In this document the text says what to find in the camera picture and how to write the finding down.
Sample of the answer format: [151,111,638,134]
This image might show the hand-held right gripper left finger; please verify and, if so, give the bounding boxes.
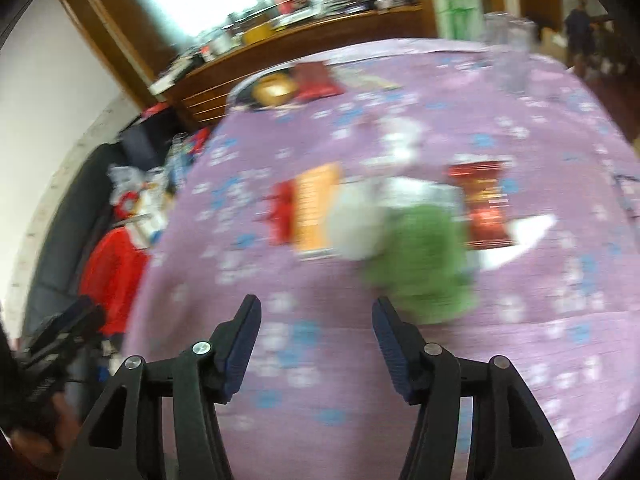
[57,294,263,480]

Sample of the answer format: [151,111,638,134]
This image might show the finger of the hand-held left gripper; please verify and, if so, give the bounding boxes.
[27,296,107,358]

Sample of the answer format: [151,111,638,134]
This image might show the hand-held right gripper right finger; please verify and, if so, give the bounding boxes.
[372,296,576,480]

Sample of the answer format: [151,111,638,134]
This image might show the orange cardboard box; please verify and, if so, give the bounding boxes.
[292,164,347,261]

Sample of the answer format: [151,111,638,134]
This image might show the red cloth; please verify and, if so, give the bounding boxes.
[79,226,152,337]

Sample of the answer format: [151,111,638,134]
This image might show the black leather sofa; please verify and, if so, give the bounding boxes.
[22,105,201,356]

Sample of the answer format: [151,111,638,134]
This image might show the red snack packet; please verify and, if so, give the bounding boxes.
[446,160,520,252]

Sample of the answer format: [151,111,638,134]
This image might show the white paper sheet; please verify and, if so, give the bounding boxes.
[477,214,559,270]

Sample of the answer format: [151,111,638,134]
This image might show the small white tissue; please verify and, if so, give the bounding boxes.
[377,119,427,167]

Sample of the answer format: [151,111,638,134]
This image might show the purple floral tablecloth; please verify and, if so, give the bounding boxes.
[122,37,636,480]

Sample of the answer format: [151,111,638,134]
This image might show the yellow tape roll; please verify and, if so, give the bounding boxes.
[251,73,299,109]

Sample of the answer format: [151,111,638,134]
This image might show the wooden counter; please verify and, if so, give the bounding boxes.
[150,4,437,128]

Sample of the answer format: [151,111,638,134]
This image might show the red booklet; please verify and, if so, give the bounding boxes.
[291,61,347,102]

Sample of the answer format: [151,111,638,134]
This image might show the clear glass cup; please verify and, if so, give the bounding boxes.
[499,17,537,92]
[481,10,512,50]

